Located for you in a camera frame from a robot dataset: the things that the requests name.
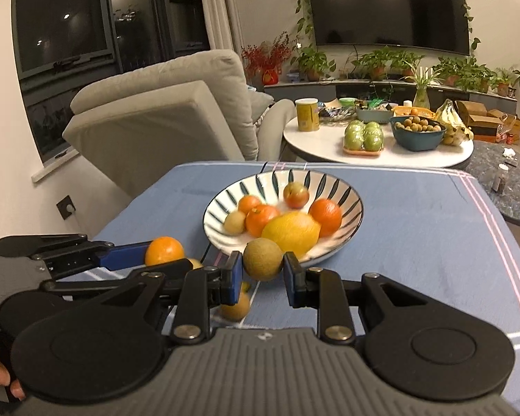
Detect hanging green vine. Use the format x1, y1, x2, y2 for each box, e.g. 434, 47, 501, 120
292, 0, 317, 48
459, 0, 482, 53

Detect light curtain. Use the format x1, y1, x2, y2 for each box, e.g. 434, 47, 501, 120
198, 0, 243, 53

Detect open cardboard boxes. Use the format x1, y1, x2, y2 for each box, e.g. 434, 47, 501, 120
455, 101, 520, 141

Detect tan round fruit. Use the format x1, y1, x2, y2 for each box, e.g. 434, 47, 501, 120
224, 211, 247, 235
243, 238, 284, 281

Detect small dark bottle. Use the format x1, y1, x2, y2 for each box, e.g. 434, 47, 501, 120
493, 164, 509, 192

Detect small green potted plant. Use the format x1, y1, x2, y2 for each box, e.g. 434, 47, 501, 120
494, 67, 518, 96

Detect large orange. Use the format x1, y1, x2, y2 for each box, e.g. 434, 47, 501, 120
309, 198, 343, 238

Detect yellow lemon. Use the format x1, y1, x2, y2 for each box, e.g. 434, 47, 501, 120
261, 211, 321, 258

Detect tray of green apples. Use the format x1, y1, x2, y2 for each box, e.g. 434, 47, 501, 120
343, 120, 385, 157

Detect wall-mounted television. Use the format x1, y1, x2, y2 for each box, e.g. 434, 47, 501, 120
310, 0, 471, 55

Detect small mandarin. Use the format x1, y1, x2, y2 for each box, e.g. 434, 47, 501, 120
237, 195, 263, 215

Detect glass vase with plant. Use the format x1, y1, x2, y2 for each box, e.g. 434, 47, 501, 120
401, 63, 443, 109

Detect red flower plant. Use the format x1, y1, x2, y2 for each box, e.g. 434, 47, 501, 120
241, 37, 293, 86

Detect dark window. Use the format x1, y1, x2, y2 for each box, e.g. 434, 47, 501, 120
11, 0, 211, 165

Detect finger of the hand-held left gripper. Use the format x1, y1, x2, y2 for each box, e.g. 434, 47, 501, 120
41, 259, 195, 295
0, 234, 151, 279

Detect yellow can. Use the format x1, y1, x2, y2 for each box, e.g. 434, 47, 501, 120
295, 98, 320, 132

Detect bunch of bananas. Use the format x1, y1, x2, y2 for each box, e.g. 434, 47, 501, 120
435, 99, 474, 145

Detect red-yellow apple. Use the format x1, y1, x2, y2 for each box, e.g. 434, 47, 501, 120
283, 182, 310, 209

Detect striped white ceramic bowl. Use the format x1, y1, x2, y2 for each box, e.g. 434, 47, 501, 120
203, 169, 365, 268

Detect dark marble table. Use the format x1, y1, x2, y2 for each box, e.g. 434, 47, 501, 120
463, 141, 520, 226

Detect grey armchair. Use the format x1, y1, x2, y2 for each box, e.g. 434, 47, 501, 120
63, 49, 295, 198

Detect wide green potted plant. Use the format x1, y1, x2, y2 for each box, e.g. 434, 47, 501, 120
351, 47, 425, 81

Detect white round table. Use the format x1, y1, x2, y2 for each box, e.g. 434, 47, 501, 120
283, 113, 475, 169

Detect blue bowl of small fruit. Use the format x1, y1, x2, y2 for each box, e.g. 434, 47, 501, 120
390, 115, 447, 151

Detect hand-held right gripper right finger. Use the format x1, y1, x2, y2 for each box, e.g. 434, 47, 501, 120
283, 251, 423, 345

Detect bushy green potted plant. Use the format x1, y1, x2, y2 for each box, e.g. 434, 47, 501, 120
433, 56, 497, 92

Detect blue striped cloth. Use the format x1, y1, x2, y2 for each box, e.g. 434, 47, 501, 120
63, 161, 520, 416

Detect black wall socket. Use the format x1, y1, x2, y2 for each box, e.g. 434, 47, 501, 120
56, 196, 76, 219

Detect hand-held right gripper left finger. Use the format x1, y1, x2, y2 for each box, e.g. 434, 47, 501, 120
96, 252, 244, 345

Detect grey television console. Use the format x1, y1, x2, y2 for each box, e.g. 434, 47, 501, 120
264, 79, 518, 105

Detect orange basket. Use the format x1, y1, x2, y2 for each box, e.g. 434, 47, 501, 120
392, 105, 436, 119

